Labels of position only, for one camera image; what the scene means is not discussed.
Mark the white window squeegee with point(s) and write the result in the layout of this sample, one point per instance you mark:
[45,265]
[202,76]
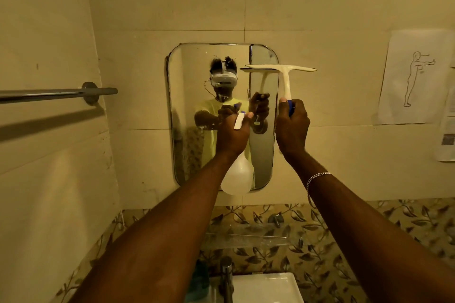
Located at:
[284,75]

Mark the person's right thumb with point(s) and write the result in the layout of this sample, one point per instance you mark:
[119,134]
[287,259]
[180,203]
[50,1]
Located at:
[281,107]

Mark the metal towel bar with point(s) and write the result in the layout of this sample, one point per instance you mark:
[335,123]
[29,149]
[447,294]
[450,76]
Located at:
[53,93]

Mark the clear glass shelf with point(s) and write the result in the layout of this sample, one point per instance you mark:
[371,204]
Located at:
[248,237]

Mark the person's right hand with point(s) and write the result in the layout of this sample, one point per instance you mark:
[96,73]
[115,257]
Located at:
[291,128]

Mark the person's left forearm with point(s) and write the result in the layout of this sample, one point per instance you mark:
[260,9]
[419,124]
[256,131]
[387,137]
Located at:
[167,239]

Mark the green bottle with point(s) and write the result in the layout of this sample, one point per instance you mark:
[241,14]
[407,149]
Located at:
[197,281]

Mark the printed paper sheet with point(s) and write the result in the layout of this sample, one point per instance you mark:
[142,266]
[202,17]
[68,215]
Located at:
[447,128]

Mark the paper sheet with figure drawing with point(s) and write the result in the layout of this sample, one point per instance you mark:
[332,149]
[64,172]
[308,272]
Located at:
[412,75]

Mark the chrome faucet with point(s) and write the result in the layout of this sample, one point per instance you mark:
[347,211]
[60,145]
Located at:
[226,278]

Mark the wall mirror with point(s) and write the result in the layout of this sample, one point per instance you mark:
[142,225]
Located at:
[188,107]

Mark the person's left hand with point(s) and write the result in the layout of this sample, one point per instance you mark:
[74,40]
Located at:
[230,137]

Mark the person's right forearm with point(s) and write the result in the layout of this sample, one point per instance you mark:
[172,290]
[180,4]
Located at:
[373,235]

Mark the white sink basin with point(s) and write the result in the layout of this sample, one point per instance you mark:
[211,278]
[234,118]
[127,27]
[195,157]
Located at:
[263,288]

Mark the white spray bottle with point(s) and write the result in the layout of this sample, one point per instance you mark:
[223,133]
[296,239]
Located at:
[239,171]

